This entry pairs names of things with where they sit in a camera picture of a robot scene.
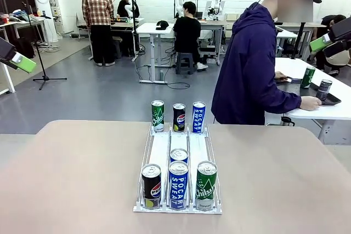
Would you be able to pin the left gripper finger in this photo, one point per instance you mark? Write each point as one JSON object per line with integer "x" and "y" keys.
{"x": 5, "y": 47}
{"x": 26, "y": 64}

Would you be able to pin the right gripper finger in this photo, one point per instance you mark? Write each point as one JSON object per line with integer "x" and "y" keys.
{"x": 341, "y": 31}
{"x": 319, "y": 42}

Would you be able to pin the green Chilsung cider can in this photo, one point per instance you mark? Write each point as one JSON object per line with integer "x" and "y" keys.
{"x": 206, "y": 187}
{"x": 158, "y": 116}
{"x": 307, "y": 77}

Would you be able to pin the black Pepsi can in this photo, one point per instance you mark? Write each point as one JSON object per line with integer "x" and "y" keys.
{"x": 151, "y": 187}
{"x": 179, "y": 119}
{"x": 324, "y": 88}

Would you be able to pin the black serving tray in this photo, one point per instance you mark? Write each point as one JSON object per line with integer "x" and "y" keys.
{"x": 307, "y": 92}

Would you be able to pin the person's right forearm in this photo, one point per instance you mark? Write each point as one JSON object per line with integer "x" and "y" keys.
{"x": 288, "y": 103}

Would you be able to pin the crouching person in black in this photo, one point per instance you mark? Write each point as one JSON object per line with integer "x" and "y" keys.
{"x": 329, "y": 20}

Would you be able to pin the person in purple hoodie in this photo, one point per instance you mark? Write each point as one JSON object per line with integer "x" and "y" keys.
{"x": 246, "y": 67}

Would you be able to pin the person in plaid shirt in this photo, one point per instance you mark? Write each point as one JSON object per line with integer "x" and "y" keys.
{"x": 97, "y": 6}

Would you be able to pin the seated person beside robot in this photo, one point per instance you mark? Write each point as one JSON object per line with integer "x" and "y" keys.
{"x": 124, "y": 8}

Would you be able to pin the seated person in black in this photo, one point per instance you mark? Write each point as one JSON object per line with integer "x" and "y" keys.
{"x": 186, "y": 31}

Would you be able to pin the person's left hand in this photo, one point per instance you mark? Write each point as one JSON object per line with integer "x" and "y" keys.
{"x": 279, "y": 75}

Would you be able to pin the person's right hand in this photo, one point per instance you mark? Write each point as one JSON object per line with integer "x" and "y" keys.
{"x": 308, "y": 103}

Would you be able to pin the black stand pole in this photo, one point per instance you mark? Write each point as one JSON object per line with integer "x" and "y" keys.
{"x": 301, "y": 32}

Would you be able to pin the black microphone tripod stand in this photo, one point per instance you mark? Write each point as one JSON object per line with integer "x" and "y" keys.
{"x": 45, "y": 77}

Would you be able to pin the cluttered white table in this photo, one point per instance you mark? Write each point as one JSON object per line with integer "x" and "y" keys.
{"x": 27, "y": 21}

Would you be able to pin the white side table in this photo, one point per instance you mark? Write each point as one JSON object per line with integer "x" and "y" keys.
{"x": 340, "y": 110}

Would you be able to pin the black and silver flask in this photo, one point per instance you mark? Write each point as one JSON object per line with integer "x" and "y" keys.
{"x": 286, "y": 121}

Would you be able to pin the wooden top desk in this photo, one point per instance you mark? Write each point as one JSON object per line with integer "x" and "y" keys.
{"x": 120, "y": 24}

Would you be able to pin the grey work desk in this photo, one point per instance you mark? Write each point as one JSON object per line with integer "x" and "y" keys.
{"x": 214, "y": 23}

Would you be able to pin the black light stand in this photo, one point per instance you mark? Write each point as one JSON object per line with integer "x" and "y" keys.
{"x": 134, "y": 25}

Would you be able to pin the white height-adjustable desk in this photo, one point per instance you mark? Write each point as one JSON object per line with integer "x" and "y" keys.
{"x": 148, "y": 28}

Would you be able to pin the grey bottle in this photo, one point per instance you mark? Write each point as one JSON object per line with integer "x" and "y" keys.
{"x": 161, "y": 76}

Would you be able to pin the dark grey step stool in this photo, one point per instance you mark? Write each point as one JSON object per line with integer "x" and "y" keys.
{"x": 184, "y": 58}

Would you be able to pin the black baseball cap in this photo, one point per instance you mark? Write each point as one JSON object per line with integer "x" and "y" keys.
{"x": 162, "y": 25}

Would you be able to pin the blue Pocari Sweat can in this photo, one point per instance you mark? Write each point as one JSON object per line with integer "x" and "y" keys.
{"x": 178, "y": 187}
{"x": 198, "y": 117}
{"x": 178, "y": 156}

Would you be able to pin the clear acrylic can dispenser rack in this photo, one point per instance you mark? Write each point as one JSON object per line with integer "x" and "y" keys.
{"x": 160, "y": 149}

